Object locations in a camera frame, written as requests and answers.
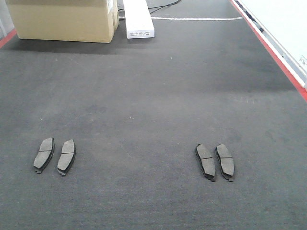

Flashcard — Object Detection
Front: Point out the grey brake pad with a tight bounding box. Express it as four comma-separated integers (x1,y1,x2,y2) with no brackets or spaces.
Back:
196,144,216,182
216,143,235,182
33,138,55,174
57,139,76,176

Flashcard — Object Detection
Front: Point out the black conveyor belt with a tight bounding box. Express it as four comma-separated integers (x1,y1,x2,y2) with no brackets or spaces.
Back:
0,0,307,230

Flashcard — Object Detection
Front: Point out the long white box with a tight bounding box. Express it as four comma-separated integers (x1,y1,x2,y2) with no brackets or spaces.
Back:
123,0,155,39

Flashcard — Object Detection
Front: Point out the cardboard box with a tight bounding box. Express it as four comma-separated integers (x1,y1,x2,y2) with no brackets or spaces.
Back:
6,0,119,43

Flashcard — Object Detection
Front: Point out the red conveyor frame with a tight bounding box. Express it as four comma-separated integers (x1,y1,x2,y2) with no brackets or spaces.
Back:
0,0,307,109

